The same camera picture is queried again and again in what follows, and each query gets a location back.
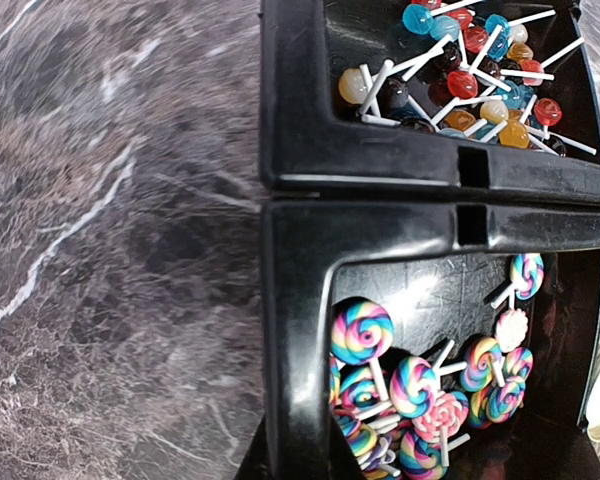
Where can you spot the black three-compartment candy tray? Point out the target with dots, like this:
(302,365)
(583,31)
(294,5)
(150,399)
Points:
(425,226)

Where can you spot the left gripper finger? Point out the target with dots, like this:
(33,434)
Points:
(255,464)

